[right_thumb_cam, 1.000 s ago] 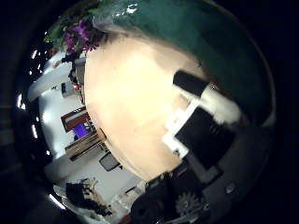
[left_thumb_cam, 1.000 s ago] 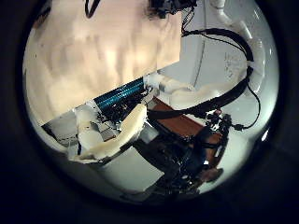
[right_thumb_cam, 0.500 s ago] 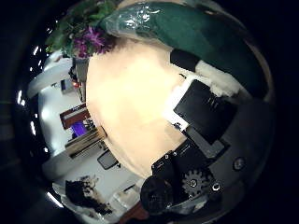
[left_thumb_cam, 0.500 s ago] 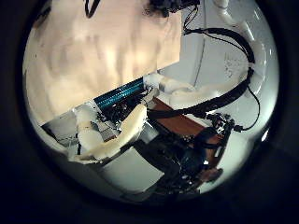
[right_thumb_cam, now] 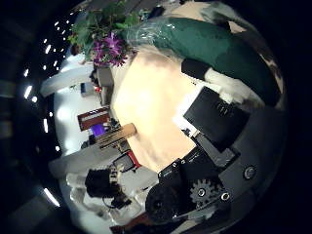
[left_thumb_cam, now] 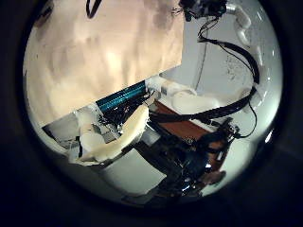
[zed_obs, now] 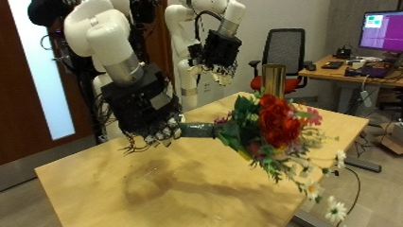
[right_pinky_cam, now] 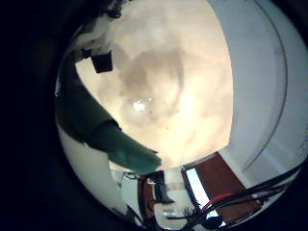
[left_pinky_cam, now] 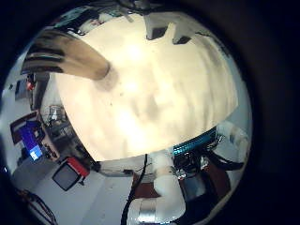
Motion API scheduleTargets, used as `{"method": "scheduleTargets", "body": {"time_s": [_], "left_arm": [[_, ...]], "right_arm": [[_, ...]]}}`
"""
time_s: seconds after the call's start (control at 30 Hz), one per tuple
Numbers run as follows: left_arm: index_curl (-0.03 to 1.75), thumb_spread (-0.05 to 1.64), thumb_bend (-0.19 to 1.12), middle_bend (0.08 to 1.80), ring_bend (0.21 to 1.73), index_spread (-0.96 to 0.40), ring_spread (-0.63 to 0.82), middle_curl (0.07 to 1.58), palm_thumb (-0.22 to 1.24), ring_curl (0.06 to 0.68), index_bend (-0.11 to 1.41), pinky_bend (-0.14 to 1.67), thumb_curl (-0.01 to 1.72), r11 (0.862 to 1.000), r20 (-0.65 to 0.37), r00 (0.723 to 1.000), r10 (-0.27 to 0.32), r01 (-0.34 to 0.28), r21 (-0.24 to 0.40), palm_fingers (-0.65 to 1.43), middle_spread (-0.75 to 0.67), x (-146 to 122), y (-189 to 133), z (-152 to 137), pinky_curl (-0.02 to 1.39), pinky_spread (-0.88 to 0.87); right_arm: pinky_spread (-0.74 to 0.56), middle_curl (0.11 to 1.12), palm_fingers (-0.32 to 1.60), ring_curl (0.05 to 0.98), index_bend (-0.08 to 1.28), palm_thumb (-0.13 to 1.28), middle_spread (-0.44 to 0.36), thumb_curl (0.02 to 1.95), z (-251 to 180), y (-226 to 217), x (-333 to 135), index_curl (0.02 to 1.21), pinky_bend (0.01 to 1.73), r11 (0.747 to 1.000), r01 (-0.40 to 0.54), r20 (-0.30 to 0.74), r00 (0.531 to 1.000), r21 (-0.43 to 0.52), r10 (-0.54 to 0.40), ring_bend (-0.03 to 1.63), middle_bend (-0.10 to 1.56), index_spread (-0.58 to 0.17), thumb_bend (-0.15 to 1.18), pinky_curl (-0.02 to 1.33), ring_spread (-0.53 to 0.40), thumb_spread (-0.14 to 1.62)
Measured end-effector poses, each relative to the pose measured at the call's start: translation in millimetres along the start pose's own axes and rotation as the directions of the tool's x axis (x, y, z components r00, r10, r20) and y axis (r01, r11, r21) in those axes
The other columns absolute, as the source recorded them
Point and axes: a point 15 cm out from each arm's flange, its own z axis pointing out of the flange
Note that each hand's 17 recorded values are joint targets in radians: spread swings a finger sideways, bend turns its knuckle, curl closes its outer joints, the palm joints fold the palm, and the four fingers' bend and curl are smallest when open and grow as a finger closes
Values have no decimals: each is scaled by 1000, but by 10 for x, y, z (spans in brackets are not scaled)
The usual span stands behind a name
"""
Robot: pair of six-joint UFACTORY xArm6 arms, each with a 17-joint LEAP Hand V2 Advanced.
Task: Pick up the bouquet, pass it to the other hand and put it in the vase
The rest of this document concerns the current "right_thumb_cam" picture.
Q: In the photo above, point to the red rose bouquet green wrap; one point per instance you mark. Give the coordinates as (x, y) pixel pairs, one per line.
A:
(201, 42)

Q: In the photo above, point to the tall gold cylinder vase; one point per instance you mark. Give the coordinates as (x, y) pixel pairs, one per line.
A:
(117, 135)

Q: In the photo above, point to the black mesh red seat chair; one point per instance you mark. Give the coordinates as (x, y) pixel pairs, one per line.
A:
(133, 159)

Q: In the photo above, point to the computer monitor purple screen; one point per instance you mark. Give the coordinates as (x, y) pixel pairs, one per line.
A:
(97, 130)

